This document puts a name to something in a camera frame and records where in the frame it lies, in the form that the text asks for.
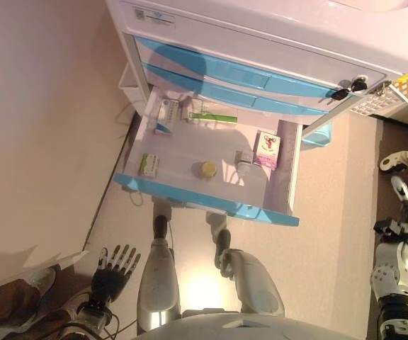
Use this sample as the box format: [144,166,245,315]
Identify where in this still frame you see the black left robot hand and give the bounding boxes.
[91,244,142,305]

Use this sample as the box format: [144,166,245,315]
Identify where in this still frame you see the yellow capsule medicine bottle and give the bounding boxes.
[193,161,217,180]

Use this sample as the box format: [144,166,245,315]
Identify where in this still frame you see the blue white cart drawer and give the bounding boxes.
[132,33,351,99]
[113,84,302,227]
[142,62,333,118]

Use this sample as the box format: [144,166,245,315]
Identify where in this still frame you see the small green white medicine box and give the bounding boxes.
[139,152,161,177]

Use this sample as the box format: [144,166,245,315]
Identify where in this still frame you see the pink white medicine box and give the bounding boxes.
[253,130,282,171]

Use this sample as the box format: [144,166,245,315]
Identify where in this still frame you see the blue white medicine box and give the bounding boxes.
[154,98,182,137]

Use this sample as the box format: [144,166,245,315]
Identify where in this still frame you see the long green white medicine box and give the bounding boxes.
[186,110,239,126]

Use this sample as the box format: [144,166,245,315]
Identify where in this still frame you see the silver left robot leg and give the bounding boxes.
[136,214,182,336]

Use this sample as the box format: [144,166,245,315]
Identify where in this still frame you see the silver robot leg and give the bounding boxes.
[136,214,182,336]
[210,228,285,317]

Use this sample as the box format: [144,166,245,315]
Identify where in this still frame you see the white bed caster wheel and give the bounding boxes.
[378,154,408,175]

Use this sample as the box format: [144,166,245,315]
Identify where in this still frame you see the white partition panel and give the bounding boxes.
[0,244,90,295]

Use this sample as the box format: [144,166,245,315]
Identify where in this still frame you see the white lattice basket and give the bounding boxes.
[348,74,408,118]

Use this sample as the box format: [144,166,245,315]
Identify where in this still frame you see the grey robot torso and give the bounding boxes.
[129,307,332,340]

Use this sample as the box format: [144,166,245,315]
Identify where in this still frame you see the blue lidded waste bin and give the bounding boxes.
[301,120,334,148]

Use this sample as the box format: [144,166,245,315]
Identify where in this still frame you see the black cart keys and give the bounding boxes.
[326,74,370,106]

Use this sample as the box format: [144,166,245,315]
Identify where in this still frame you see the silver right robot leg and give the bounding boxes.
[210,228,285,317]

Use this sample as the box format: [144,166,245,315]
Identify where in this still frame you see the clear plastic packet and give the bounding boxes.
[179,96,210,118]

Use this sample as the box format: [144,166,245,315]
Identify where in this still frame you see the white side bin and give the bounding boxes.
[118,63,145,115]

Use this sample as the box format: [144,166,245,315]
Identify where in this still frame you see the white medical cart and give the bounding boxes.
[104,0,408,227]

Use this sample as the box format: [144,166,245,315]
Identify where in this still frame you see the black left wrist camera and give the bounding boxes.
[85,299,111,317]

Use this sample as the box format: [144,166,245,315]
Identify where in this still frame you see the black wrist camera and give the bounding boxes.
[373,218,403,245]
[85,299,111,317]

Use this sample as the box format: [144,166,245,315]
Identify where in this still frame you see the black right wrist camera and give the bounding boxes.
[373,218,403,245]

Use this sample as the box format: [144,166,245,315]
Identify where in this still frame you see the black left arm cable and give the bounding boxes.
[62,307,137,340]

